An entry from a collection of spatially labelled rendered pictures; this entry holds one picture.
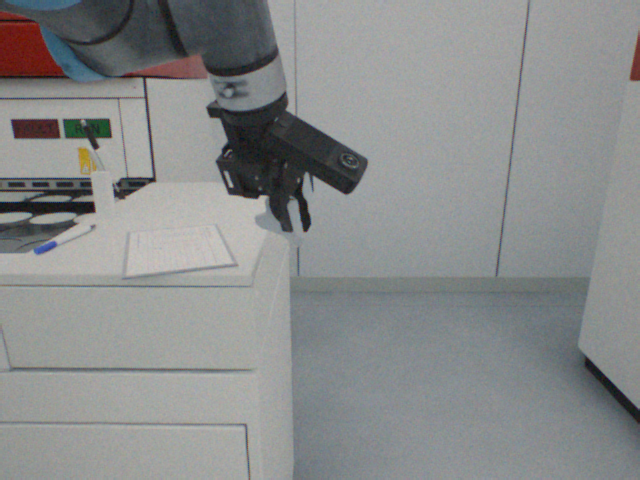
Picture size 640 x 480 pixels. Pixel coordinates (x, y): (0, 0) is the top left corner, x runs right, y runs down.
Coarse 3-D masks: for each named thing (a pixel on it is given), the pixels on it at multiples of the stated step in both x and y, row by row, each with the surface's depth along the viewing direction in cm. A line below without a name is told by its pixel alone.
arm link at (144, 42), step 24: (144, 0) 38; (144, 24) 39; (168, 24) 40; (48, 48) 40; (72, 48) 40; (96, 48) 37; (120, 48) 38; (144, 48) 41; (168, 48) 42; (72, 72) 41; (96, 72) 42; (120, 72) 43
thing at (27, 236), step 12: (36, 216) 114; (0, 228) 104; (12, 228) 104; (24, 228) 104; (36, 228) 104; (48, 228) 104; (60, 228) 104; (0, 240) 96; (12, 240) 96; (24, 240) 96; (36, 240) 96; (48, 240) 96; (0, 252) 89; (12, 252) 89; (24, 252) 89
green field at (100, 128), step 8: (64, 120) 116; (72, 120) 116; (80, 120) 116; (88, 120) 116; (96, 120) 116; (104, 120) 116; (72, 128) 117; (80, 128) 116; (96, 128) 116; (104, 128) 116; (72, 136) 117; (80, 136) 117; (96, 136) 117; (104, 136) 117
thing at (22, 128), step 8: (16, 120) 116; (24, 120) 116; (32, 120) 116; (40, 120) 116; (48, 120) 116; (16, 128) 117; (24, 128) 117; (32, 128) 117; (40, 128) 117; (48, 128) 117; (56, 128) 117; (16, 136) 117; (24, 136) 117; (32, 136) 117; (40, 136) 117; (48, 136) 117; (56, 136) 117
